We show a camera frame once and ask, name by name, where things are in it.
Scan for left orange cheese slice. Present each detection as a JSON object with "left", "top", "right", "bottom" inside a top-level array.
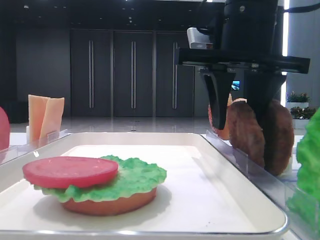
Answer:
[{"left": 28, "top": 94, "right": 50, "bottom": 143}]

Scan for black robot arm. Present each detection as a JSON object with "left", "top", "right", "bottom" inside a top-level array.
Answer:
[{"left": 174, "top": 0, "right": 310, "bottom": 130}]

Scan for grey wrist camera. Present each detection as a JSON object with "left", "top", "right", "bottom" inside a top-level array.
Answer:
[{"left": 186, "top": 27, "right": 213, "bottom": 50}]

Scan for bottom bun under lettuce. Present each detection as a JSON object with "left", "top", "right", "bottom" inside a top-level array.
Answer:
[{"left": 61, "top": 187, "right": 157, "bottom": 216}]

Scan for green lettuce leaf on tray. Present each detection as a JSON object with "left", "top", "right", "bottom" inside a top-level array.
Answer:
[{"left": 33, "top": 155, "right": 167, "bottom": 203}]

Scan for white rectangular metal tray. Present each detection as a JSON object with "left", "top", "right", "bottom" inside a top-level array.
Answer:
[{"left": 0, "top": 132, "right": 289, "bottom": 240}]

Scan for brown meat patty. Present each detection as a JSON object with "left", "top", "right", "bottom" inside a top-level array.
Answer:
[
  {"left": 260, "top": 99, "right": 295, "bottom": 176},
  {"left": 228, "top": 101, "right": 265, "bottom": 168}
]

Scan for upright green lettuce leaf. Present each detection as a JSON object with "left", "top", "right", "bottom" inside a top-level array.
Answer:
[{"left": 287, "top": 110, "right": 320, "bottom": 228}]

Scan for red tomato slice on tray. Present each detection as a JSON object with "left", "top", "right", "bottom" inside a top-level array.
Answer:
[{"left": 22, "top": 156, "right": 119, "bottom": 189}]

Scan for upright red tomato slice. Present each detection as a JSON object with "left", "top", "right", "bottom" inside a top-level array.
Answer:
[{"left": 0, "top": 107, "right": 11, "bottom": 151}]

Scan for right long clear acrylic rail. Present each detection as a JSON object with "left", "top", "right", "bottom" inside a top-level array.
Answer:
[{"left": 203, "top": 130, "right": 320, "bottom": 240}]

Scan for potted plants in background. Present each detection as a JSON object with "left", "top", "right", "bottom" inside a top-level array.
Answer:
[{"left": 285, "top": 91, "right": 316, "bottom": 120}]

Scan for left long clear acrylic rail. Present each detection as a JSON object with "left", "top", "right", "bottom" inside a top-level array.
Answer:
[{"left": 0, "top": 126, "right": 70, "bottom": 164}]

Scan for long clear acrylic rail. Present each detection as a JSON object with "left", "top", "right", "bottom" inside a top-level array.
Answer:
[
  {"left": 0, "top": 126, "right": 70, "bottom": 164},
  {"left": 203, "top": 130, "right": 320, "bottom": 240}
]

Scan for orange cheese slice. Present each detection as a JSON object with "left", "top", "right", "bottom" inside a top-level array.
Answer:
[
  {"left": 28, "top": 94, "right": 50, "bottom": 143},
  {"left": 39, "top": 97, "right": 65, "bottom": 139}
]

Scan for right upright bun half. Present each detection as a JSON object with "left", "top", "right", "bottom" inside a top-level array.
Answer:
[{"left": 219, "top": 93, "right": 247, "bottom": 141}]

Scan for small wall screen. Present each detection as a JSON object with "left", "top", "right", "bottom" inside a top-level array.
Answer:
[{"left": 231, "top": 80, "right": 240, "bottom": 91}]

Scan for right orange cheese slice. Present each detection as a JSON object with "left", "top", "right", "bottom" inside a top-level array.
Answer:
[{"left": 39, "top": 97, "right": 65, "bottom": 139}]

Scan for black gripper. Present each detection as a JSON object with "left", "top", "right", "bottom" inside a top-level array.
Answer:
[{"left": 174, "top": 48, "right": 311, "bottom": 132}]

